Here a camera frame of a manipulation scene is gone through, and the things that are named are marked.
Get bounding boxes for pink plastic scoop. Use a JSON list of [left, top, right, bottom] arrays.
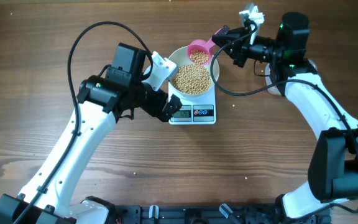
[[186, 38, 215, 65]]

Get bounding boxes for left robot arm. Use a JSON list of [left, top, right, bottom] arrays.
[[0, 44, 181, 223]]

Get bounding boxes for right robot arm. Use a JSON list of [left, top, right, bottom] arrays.
[[212, 9, 358, 223]]

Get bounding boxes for white digital kitchen scale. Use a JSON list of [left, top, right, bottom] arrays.
[[168, 84, 216, 125]]

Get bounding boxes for white bowl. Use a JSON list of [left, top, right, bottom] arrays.
[[168, 47, 219, 90]]

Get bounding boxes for soybeans in bowl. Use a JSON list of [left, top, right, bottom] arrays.
[[172, 64, 211, 95]]

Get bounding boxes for soybeans in scoop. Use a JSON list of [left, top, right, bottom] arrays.
[[190, 49, 209, 65]]

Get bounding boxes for clear plastic container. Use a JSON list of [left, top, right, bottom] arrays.
[[264, 59, 318, 95]]

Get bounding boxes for right black cable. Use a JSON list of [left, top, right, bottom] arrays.
[[209, 21, 358, 215]]

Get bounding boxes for black cable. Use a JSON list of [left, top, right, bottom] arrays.
[[209, 21, 358, 215], [12, 21, 154, 224]]

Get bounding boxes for left black cable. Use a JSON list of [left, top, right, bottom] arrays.
[[12, 21, 154, 224]]

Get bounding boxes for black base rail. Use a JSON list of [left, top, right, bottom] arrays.
[[106, 203, 332, 224]]

